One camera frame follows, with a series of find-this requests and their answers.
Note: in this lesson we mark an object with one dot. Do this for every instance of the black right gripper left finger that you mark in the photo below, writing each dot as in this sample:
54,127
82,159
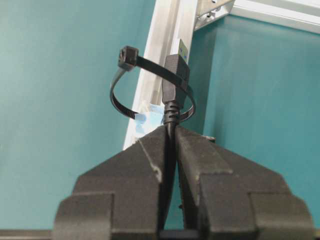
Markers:
120,199

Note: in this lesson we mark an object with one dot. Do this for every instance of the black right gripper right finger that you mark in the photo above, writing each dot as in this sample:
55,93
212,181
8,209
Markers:
226,196

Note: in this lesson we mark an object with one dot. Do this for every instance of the black cable tie loop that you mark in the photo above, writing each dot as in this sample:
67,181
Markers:
169,81

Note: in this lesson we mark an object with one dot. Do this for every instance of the aluminium frame far rail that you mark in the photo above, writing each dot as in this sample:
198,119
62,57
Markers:
172,21

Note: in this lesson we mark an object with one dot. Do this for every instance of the metal corner bracket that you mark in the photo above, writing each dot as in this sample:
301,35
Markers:
209,11

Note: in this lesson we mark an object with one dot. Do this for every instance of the aluminium frame side rail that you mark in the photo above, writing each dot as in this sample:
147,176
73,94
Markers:
297,14

